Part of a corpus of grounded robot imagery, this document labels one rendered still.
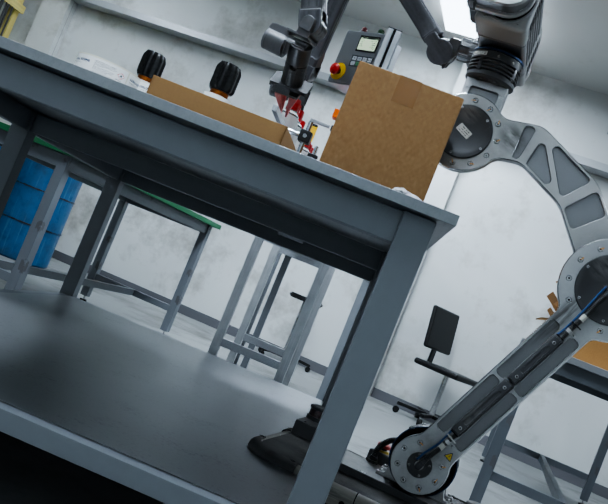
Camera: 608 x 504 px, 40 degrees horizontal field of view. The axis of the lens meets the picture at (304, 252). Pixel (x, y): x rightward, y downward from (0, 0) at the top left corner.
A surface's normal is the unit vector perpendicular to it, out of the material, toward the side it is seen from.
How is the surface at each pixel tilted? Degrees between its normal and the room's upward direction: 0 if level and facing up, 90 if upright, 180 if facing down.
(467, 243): 90
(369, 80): 90
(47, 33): 90
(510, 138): 90
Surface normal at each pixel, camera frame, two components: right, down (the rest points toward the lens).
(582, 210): -0.23, -0.14
